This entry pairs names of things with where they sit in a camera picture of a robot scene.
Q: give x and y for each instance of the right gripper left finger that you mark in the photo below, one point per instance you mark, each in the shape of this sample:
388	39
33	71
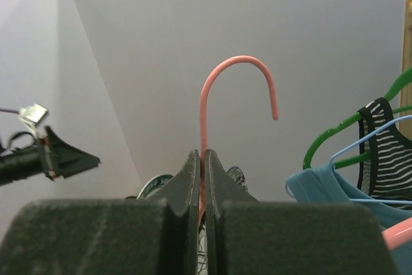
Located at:
156	235

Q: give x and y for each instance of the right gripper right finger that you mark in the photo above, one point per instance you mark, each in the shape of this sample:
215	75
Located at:
245	236

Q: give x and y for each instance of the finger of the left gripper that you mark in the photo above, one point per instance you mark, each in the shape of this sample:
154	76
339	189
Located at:
66	160

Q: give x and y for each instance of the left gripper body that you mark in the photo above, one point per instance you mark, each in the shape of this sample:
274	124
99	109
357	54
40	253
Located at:
44	154

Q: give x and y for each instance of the teal tank top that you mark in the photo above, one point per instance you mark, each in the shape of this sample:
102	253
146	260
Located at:
324	184

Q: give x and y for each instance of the thick pink hanger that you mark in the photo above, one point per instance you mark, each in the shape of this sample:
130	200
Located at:
398	234

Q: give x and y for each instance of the thin pink wire hanger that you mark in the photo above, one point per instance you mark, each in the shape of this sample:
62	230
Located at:
204	95

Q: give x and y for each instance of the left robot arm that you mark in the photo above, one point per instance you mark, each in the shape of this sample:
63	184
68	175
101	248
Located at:
26	155

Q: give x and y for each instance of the striped tank top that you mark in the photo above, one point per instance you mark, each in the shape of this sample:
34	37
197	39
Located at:
387	174

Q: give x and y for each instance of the green hanger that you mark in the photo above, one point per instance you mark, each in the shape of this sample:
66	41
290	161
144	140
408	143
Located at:
401	82

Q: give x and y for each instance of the grey patterned plate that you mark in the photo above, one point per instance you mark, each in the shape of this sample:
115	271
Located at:
159	181

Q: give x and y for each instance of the wooden clothes rack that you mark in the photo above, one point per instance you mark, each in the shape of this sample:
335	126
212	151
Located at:
405	96

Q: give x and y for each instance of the black wire dish rack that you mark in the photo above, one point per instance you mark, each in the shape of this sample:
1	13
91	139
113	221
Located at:
202	263

